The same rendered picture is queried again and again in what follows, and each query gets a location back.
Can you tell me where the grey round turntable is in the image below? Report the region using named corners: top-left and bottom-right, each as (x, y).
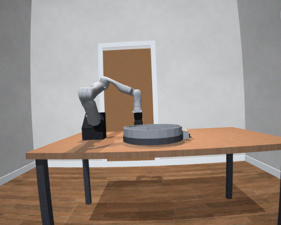
top-left (123, 124), bottom-right (190, 145)

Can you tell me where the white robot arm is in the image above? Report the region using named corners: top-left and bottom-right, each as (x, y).
top-left (78, 76), bottom-right (141, 126)

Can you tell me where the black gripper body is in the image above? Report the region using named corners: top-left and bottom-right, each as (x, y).
top-left (132, 106), bottom-right (143, 125)

